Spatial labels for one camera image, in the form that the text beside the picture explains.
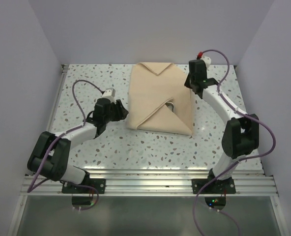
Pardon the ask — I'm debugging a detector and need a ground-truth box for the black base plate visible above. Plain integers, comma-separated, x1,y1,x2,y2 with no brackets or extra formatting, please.
191,178,236,194
61,178,106,194

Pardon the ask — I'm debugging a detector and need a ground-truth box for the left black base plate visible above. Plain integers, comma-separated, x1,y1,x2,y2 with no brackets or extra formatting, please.
61,178,106,194

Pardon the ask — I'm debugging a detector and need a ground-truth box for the beige cloth wrap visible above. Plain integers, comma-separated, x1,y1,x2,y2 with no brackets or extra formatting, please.
126,62,193,135

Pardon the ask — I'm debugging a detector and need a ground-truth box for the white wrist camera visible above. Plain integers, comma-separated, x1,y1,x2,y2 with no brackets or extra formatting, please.
102,88,116,103
197,52,211,69

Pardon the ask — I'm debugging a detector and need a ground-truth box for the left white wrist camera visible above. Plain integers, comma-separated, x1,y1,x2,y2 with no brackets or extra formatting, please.
102,88,116,103

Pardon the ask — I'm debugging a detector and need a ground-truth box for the stainless steel tray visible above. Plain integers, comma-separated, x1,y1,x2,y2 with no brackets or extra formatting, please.
165,102,175,113

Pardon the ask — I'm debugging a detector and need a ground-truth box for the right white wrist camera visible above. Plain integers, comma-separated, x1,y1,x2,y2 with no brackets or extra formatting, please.
197,52,211,69

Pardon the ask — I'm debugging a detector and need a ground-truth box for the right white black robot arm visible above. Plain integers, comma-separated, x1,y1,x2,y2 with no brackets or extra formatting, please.
184,59,259,193

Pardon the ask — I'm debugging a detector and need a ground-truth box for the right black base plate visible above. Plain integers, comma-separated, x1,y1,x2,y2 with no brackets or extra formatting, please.
191,178,236,194

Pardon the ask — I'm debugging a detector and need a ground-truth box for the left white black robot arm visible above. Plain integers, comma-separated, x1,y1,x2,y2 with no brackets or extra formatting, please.
27,98,128,193

